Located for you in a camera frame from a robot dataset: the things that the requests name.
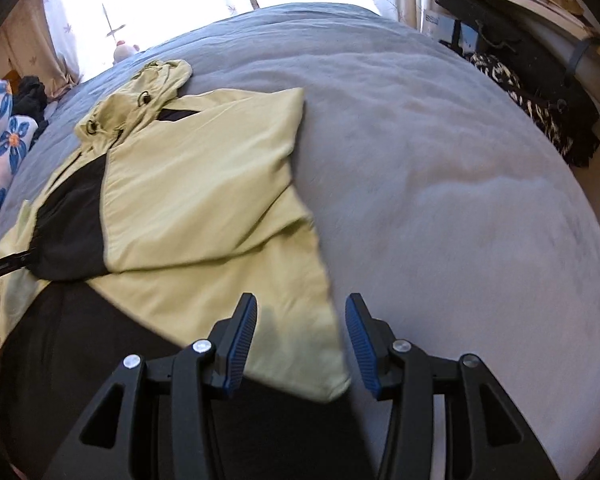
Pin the dark clothes pile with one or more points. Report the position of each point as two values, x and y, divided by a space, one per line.
30 100

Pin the metal pole stand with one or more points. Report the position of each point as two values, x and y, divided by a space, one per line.
111 25

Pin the blue-grey bed blanket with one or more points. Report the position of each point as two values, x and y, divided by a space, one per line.
430 185

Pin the beige curtain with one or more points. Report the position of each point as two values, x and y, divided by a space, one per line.
35 55

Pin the yellow-green and black hooded jacket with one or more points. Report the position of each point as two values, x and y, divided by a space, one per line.
195 185

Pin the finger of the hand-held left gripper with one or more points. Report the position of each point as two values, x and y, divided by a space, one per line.
7 262

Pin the white plush toy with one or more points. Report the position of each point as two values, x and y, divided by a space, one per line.
125 52

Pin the white box with blue print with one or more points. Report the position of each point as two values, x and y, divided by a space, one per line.
442 27

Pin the black bag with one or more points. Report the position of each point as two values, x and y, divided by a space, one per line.
525 47

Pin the wooden shelf unit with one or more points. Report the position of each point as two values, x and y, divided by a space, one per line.
535 7

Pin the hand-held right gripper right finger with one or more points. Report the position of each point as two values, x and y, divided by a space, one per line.
362 347

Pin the black and white patterned cloth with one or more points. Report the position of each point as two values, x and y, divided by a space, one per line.
522 97

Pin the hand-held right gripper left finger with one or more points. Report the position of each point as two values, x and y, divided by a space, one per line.
241 342

